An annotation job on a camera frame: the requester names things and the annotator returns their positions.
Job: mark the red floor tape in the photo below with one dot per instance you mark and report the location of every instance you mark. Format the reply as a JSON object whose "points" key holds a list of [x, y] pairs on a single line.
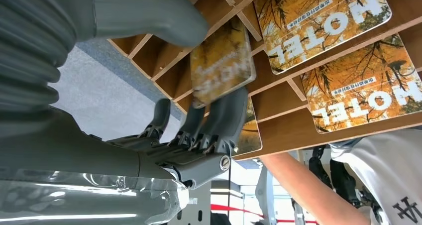
{"points": [[237, 211]]}

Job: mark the grey slotted panel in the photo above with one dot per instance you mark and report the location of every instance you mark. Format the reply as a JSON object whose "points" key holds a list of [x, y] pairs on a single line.
{"points": [[194, 210]]}

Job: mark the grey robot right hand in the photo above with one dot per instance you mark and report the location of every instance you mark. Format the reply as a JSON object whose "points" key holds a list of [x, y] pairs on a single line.
{"points": [[82, 157]]}

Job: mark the wooden card holder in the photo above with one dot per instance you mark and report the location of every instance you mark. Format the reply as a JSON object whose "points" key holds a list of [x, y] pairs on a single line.
{"points": [[286, 95]]}

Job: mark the black chair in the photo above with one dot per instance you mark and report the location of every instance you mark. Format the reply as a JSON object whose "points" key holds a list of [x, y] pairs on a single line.
{"points": [[343, 177]]}

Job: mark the person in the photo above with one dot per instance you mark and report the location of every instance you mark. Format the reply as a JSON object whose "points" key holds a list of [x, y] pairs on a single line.
{"points": [[389, 170]]}

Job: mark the grey kiosk stand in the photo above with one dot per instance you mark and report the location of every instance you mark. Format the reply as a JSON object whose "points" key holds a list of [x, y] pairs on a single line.
{"points": [[266, 197]]}

